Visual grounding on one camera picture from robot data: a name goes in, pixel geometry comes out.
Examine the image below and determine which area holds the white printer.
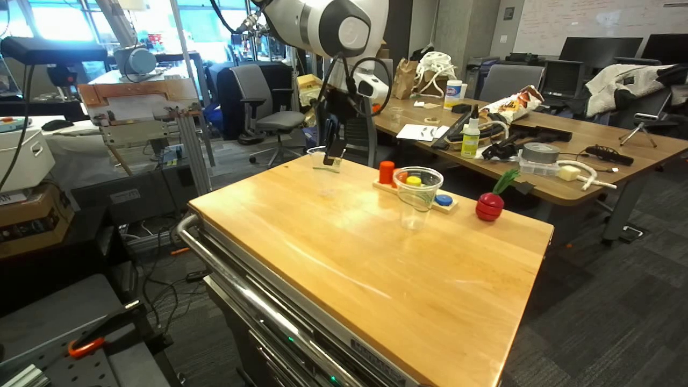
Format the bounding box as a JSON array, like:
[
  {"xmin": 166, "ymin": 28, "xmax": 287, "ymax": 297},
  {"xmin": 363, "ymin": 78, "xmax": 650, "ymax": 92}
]
[{"xmin": 0, "ymin": 127, "xmax": 56, "ymax": 194}]

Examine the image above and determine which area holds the wooden shape sorter tray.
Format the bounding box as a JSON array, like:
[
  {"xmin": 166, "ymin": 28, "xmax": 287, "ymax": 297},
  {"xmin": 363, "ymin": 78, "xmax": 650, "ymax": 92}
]
[{"xmin": 377, "ymin": 184, "xmax": 457, "ymax": 213}]

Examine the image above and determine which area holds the black perforated metal plate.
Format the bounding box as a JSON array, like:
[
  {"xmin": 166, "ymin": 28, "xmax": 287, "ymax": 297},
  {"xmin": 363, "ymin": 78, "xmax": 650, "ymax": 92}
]
[{"xmin": 44, "ymin": 351, "xmax": 120, "ymax": 387}]

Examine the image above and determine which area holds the grey tape roll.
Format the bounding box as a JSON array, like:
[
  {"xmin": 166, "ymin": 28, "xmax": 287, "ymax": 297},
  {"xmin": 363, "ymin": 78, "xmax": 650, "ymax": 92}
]
[{"xmin": 521, "ymin": 143, "xmax": 559, "ymax": 170}]

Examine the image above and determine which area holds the blue round block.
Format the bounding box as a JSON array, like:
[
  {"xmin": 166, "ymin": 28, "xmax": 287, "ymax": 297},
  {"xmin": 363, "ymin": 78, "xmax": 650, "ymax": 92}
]
[{"xmin": 435, "ymin": 194, "xmax": 455, "ymax": 206}]

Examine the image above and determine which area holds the brown paper bag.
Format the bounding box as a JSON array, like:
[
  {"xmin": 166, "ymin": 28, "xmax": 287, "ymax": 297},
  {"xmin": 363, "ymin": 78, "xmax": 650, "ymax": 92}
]
[{"xmin": 391, "ymin": 59, "xmax": 418, "ymax": 100}]

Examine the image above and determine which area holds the brown office desk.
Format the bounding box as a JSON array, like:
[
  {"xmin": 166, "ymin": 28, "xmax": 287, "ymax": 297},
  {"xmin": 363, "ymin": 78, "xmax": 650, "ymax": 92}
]
[{"xmin": 371, "ymin": 84, "xmax": 688, "ymax": 245}]

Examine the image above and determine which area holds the black computer monitor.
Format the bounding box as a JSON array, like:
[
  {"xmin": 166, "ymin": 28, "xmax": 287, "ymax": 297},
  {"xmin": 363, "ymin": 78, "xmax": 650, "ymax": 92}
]
[
  {"xmin": 643, "ymin": 35, "xmax": 688, "ymax": 62},
  {"xmin": 559, "ymin": 36, "xmax": 643, "ymax": 69}
]

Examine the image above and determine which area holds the steel tool cart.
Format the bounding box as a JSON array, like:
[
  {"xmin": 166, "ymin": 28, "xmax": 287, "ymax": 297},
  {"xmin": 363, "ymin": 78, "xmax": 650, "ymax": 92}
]
[{"xmin": 179, "ymin": 157, "xmax": 553, "ymax": 387}]

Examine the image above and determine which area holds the black tool on desk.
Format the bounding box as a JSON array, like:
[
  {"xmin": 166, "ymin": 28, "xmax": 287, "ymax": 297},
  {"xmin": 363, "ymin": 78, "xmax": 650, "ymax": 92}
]
[{"xmin": 483, "ymin": 127, "xmax": 572, "ymax": 161}]

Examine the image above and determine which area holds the yellow round block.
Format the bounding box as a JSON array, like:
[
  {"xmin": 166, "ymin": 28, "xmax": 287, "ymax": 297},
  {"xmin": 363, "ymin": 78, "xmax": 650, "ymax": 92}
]
[{"xmin": 404, "ymin": 176, "xmax": 421, "ymax": 187}]

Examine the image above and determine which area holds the red toy radish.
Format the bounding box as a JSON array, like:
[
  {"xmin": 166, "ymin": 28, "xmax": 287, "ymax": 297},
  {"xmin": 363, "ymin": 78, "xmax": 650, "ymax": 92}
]
[{"xmin": 476, "ymin": 169, "xmax": 518, "ymax": 222}]

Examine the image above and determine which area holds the yellow liquid bottle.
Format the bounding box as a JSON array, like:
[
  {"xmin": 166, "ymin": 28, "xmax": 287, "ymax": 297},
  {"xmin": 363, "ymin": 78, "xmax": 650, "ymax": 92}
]
[{"xmin": 460, "ymin": 119, "xmax": 479, "ymax": 157}]

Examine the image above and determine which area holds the grey office chair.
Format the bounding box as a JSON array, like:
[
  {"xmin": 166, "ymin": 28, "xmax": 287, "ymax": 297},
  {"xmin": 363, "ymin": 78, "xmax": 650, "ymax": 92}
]
[
  {"xmin": 221, "ymin": 62, "xmax": 305, "ymax": 165},
  {"xmin": 479, "ymin": 64, "xmax": 545, "ymax": 101}
]

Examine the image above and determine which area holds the red cylinder block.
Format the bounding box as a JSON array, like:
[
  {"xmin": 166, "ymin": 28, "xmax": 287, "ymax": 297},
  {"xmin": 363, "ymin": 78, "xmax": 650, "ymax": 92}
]
[{"xmin": 379, "ymin": 159, "xmax": 396, "ymax": 186}]

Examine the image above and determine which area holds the white paper sheet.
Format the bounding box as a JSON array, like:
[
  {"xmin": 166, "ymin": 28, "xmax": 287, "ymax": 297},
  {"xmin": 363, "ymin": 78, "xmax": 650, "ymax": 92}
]
[{"xmin": 396, "ymin": 126, "xmax": 450, "ymax": 143}]

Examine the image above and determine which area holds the snack chip bag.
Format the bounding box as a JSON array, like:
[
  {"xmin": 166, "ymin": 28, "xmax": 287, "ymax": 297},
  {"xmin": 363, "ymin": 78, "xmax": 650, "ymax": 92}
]
[{"xmin": 478, "ymin": 84, "xmax": 545, "ymax": 123}]

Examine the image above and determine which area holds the white cable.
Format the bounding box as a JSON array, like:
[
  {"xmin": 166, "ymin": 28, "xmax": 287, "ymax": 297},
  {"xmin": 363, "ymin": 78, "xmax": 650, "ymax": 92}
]
[{"xmin": 553, "ymin": 157, "xmax": 620, "ymax": 191}]

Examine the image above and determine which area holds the orange handled clamp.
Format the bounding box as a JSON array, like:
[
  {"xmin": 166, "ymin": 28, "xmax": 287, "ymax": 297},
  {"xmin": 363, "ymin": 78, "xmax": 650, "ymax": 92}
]
[{"xmin": 67, "ymin": 302, "xmax": 143, "ymax": 359}]

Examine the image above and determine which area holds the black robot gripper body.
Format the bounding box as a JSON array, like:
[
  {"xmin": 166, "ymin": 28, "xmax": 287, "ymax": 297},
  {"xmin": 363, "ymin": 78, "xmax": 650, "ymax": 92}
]
[{"xmin": 316, "ymin": 86, "xmax": 357, "ymax": 141}]

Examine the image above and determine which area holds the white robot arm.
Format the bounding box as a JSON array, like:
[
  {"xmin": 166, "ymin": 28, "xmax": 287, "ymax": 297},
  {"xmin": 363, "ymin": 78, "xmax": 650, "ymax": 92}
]
[{"xmin": 252, "ymin": 0, "xmax": 391, "ymax": 165}]

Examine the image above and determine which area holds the dark grey floor platform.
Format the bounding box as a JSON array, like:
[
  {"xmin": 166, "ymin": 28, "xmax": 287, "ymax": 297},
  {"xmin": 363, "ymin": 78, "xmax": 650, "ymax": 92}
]
[{"xmin": 0, "ymin": 276, "xmax": 175, "ymax": 387}]

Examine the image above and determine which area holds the cardboard box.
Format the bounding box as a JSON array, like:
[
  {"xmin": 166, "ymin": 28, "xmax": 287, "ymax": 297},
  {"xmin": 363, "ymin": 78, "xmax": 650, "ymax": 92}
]
[{"xmin": 0, "ymin": 186, "xmax": 76, "ymax": 258}]

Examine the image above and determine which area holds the clear plastic cup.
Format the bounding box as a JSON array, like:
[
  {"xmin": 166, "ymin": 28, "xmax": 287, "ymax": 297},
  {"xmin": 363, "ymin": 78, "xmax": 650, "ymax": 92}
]
[
  {"xmin": 394, "ymin": 165, "xmax": 443, "ymax": 194},
  {"xmin": 308, "ymin": 147, "xmax": 342, "ymax": 174}
]

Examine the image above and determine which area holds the white cloth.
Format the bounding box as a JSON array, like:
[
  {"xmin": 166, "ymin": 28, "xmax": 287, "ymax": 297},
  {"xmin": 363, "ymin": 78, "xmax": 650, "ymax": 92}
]
[{"xmin": 586, "ymin": 64, "xmax": 665, "ymax": 116}]

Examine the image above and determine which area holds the white bottle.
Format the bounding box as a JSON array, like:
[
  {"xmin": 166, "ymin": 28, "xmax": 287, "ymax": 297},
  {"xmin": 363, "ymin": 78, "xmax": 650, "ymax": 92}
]
[{"xmin": 443, "ymin": 78, "xmax": 464, "ymax": 111}]

